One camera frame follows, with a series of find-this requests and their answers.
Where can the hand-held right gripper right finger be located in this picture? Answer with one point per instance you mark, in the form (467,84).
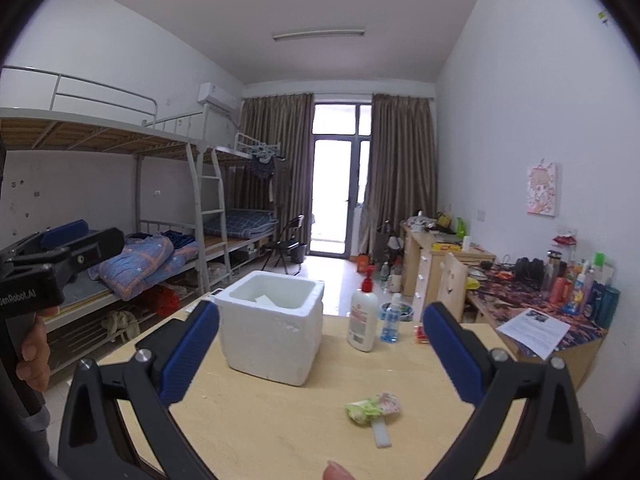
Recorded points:
(452,355)

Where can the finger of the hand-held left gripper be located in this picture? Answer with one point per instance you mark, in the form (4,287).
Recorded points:
(95,247)
(65,232)

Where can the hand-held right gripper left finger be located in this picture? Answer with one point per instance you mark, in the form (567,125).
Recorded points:
(192,345)

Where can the white foam box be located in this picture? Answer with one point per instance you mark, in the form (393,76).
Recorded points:
(270,340)

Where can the green white plastic bag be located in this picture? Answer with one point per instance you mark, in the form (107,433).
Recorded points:
(372,406)

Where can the person's left forearm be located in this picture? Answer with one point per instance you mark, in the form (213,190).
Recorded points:
(37,435)

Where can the person's left hand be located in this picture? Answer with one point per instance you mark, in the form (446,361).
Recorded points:
(35,360)

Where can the person's right hand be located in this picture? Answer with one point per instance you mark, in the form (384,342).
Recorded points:
(340,472)

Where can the small red item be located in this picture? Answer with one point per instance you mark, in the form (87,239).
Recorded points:
(421,335)

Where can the blue orange plaid quilt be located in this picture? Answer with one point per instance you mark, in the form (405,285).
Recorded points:
(140,265)

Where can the red plastic bag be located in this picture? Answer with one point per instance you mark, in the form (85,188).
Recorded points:
(165,300)

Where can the white remote control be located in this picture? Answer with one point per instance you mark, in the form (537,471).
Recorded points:
(218,291)

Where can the round trash bin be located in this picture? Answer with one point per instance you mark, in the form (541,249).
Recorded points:
(407,312)

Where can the small clear bottle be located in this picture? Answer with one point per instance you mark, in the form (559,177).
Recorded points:
(391,322)

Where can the light wooden chair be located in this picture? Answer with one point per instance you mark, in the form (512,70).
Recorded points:
(455,285)

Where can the beige cloth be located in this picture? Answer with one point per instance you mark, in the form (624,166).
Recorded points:
(120,325)

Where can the dark blue clothes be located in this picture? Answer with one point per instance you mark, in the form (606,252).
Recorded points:
(177,238)

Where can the printed paper sheet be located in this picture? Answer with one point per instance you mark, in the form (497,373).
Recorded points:
(532,332)

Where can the patterned table cloth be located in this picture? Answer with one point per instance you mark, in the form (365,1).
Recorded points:
(525,305)

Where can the wooden desk with drawers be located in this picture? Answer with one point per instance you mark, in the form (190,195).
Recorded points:
(425,265)

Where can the clear water jug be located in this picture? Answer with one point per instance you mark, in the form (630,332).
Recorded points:
(395,277)

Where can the white lotion pump bottle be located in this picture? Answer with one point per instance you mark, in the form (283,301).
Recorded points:
(362,320)

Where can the large metal bunk bed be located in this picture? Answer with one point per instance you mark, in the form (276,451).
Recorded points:
(100,132)

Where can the white foam strip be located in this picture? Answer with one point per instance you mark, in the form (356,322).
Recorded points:
(381,435)

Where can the yellow flat box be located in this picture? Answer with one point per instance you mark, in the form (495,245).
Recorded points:
(447,247)

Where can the white cup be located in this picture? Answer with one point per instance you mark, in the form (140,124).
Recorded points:
(466,243)

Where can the black headphones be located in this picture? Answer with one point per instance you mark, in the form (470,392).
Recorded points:
(530,272)

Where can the white bed ladder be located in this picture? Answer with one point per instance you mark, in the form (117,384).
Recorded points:
(212,210)

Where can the orange container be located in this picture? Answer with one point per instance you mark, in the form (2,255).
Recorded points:
(362,263)

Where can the steel thermos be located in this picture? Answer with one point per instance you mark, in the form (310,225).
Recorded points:
(551,272)

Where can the dark bag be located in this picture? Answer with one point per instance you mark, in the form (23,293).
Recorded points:
(385,242)

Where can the folded blue blanket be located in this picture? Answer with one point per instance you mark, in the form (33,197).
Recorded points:
(240,222)

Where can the pile of desk clutter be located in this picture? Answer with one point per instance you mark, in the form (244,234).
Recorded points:
(422,223)

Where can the black folding chair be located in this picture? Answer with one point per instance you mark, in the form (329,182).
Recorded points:
(285,245)

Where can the yellow bag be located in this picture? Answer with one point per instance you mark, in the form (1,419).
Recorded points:
(444,219)

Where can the dark floor bin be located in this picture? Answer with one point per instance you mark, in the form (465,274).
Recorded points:
(299,252)

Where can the group of toiletry bottles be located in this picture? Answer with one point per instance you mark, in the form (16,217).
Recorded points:
(585,290)

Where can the small metal bunk bed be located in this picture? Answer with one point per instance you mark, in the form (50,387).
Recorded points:
(240,152)

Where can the hanging dark clothes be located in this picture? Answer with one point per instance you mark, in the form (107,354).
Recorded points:
(262,166)

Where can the brown curtain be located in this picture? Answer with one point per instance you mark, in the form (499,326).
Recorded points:
(400,170)
(275,160)

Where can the white air conditioner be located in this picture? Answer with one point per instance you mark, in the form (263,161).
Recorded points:
(217,96)

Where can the glass balcony door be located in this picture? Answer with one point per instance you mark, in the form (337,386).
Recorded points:
(335,185)

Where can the ceiling tube light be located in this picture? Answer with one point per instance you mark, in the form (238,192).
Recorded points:
(318,35)

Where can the pink cartoon wall poster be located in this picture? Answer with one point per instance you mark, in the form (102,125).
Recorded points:
(541,187)

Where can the green wall hook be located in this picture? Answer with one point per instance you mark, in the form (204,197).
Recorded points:
(605,17)

